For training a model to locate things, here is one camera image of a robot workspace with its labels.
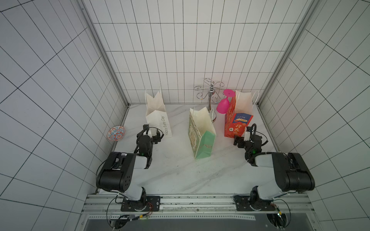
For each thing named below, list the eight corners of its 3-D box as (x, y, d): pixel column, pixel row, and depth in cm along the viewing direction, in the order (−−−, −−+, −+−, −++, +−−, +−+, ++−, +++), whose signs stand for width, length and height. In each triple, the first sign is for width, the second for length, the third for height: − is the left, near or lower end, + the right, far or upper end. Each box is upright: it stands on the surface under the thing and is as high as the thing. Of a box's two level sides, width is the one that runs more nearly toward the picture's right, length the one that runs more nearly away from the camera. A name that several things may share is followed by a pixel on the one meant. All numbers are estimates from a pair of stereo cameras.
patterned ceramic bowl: (108, 141, 99) (105, 138, 96) (112, 129, 106) (110, 126, 102) (122, 142, 99) (119, 138, 96) (126, 129, 106) (124, 126, 102)
